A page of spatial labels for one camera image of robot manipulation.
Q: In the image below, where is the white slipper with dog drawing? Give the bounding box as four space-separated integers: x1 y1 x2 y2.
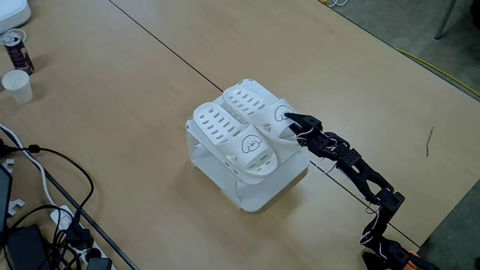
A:
193 101 280 178
222 82 303 146

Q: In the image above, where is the white plastic shoe rack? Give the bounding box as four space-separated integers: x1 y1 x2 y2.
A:
185 78 318 214

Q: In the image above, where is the grey metal chair leg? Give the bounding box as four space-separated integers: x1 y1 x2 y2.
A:
433 0 459 41

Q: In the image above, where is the black plug adapter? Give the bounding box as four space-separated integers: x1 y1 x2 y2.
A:
85 247 113 270

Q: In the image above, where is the black power plug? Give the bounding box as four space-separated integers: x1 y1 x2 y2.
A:
65 220 95 251

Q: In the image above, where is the white power strip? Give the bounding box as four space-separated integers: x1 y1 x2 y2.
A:
49 204 118 270

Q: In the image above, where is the white paper cup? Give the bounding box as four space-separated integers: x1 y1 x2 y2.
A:
1 69 34 105

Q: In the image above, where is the dark purple drink can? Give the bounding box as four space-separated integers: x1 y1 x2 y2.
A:
3 33 35 76

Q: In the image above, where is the black flat electronic device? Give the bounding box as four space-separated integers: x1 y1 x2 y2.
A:
6 223 50 270

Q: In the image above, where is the white box device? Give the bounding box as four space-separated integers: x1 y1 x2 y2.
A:
0 0 32 35

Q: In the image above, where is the thick white power cable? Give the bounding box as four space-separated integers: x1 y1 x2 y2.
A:
0 121 57 211

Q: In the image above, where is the black cable with ferrite bead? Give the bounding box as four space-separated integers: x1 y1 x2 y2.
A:
0 143 95 230

